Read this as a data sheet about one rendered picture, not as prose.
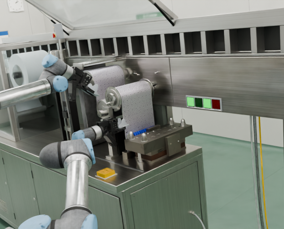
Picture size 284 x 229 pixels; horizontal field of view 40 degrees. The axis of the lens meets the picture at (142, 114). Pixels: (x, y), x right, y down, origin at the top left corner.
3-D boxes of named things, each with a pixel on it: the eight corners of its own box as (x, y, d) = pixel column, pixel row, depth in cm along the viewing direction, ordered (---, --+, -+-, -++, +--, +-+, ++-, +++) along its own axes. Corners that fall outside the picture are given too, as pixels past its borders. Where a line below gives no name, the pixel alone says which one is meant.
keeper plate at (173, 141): (166, 155, 220) (164, 137, 217) (178, 150, 226) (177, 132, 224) (169, 156, 218) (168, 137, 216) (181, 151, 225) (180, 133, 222)
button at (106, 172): (97, 176, 205) (96, 171, 205) (107, 171, 210) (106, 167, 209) (104, 178, 200) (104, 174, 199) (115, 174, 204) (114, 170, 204)
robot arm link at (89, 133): (72, 146, 205) (69, 131, 203) (88, 141, 212) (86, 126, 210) (80, 149, 199) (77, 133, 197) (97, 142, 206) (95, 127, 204)
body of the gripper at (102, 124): (119, 117, 215) (101, 123, 207) (120, 132, 217) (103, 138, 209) (110, 116, 220) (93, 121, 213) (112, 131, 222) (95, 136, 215)
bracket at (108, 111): (105, 158, 231) (98, 108, 224) (113, 154, 235) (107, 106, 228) (110, 159, 227) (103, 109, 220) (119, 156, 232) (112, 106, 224)
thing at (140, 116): (125, 138, 225) (121, 107, 220) (154, 127, 240) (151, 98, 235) (126, 138, 224) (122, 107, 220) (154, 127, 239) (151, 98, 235)
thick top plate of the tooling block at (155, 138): (125, 149, 220) (124, 139, 218) (173, 131, 245) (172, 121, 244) (144, 154, 208) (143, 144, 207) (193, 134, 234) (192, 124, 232)
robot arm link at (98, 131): (97, 141, 206) (88, 139, 212) (103, 139, 209) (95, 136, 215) (95, 127, 204) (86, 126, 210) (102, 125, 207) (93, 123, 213)
